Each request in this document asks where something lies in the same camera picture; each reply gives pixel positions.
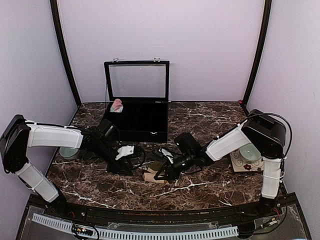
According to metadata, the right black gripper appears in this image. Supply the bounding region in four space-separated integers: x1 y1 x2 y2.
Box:
156 153 196 182

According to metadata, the striped beige sock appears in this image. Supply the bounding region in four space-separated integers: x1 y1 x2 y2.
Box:
142 161 168 184

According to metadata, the pink patterned sock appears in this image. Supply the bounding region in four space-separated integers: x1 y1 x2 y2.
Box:
109 98 124 113

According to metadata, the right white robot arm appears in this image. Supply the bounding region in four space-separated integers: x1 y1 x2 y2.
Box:
154 109 293 217

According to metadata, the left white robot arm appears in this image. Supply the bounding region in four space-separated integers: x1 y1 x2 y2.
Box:
0 114 134 218

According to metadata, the pale green ceramic bowl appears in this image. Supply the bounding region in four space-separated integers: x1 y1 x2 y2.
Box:
59 147 79 160

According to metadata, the floral square coaster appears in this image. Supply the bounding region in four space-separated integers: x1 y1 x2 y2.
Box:
229 150 264 173

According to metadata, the black display case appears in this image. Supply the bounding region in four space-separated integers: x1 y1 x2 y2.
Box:
103 60 170 143

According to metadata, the left green circuit board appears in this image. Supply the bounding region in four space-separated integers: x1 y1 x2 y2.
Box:
71 224 94 237

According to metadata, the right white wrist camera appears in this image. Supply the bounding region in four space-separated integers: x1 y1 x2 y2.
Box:
159 148 175 164

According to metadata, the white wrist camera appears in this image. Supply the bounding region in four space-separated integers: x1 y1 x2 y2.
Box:
159 148 175 164
115 145 135 161

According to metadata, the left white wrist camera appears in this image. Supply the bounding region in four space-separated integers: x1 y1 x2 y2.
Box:
115 145 135 161

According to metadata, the black front rail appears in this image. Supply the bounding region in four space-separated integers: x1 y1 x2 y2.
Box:
27 193 298 226

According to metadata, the white slotted cable duct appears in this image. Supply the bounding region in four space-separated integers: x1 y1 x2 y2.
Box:
31 213 239 240

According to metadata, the left black frame post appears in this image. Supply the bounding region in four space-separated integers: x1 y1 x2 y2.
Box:
50 0 82 107

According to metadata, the black frame post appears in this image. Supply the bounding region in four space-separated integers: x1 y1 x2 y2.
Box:
239 0 272 109
50 0 82 107

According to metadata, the right black frame post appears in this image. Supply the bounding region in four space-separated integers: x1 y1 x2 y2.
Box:
239 0 272 109

